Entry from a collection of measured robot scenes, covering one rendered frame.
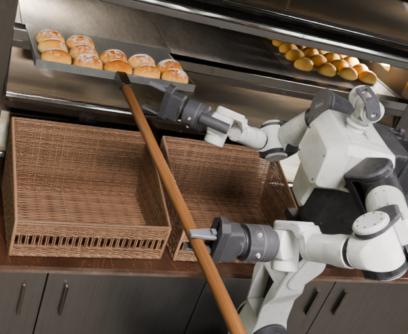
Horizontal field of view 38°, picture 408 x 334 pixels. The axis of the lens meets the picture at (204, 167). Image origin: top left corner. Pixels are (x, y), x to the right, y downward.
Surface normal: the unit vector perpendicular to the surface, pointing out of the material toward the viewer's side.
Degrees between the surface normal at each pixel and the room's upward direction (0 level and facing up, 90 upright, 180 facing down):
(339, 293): 90
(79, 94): 70
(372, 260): 82
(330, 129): 45
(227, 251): 90
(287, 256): 53
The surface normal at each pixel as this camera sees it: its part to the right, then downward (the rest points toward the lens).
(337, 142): -0.45, -0.74
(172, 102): -0.26, 0.41
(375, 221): -0.43, -0.86
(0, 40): 0.29, 0.56
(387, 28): 0.38, 0.24
